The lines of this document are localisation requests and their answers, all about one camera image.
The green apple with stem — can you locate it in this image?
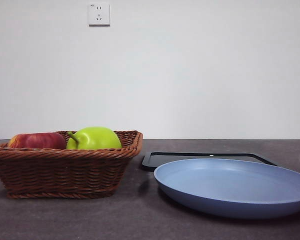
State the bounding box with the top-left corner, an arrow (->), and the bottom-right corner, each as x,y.
65,126 -> 123,151

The light blue round plate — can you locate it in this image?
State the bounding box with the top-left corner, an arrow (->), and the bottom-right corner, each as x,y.
153,158 -> 300,220

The white wall socket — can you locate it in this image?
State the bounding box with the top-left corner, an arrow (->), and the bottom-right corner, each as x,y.
88,2 -> 111,27

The red apple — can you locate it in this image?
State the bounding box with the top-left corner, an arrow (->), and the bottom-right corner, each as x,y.
7,132 -> 67,150

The brown wicker basket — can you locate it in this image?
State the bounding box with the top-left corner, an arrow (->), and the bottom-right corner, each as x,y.
0,129 -> 144,200

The black rectangular tray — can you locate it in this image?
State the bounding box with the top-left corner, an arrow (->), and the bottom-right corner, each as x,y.
141,151 -> 281,172

